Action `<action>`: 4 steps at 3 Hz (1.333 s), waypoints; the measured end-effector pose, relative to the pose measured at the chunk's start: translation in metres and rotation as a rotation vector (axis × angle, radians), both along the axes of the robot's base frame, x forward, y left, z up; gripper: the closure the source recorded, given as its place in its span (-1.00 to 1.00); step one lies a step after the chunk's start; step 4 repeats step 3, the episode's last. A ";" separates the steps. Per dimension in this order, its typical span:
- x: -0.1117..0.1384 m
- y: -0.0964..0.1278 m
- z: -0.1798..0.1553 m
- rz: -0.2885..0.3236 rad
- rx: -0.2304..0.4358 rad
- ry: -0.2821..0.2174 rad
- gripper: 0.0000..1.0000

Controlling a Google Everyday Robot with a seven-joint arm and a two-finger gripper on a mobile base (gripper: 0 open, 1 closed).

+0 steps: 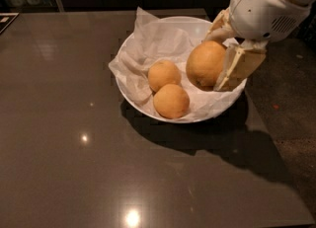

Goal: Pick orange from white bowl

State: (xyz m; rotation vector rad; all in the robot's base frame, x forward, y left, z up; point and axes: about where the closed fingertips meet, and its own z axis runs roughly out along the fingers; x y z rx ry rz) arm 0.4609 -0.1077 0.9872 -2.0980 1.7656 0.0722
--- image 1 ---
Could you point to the white round bowl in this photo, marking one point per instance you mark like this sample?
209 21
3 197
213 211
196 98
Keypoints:
184 24

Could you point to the dark framed tray corner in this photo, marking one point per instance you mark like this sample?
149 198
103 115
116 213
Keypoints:
6 19

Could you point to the crumpled white paper liner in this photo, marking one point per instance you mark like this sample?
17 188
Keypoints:
158 46

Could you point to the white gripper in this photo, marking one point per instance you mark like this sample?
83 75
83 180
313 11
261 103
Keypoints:
263 8

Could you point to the orange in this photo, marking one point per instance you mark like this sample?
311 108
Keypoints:
205 63
163 72
171 101

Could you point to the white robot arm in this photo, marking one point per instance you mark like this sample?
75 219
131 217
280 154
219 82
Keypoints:
256 23

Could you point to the orange at bowl front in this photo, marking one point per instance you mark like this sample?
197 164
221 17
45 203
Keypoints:
171 101

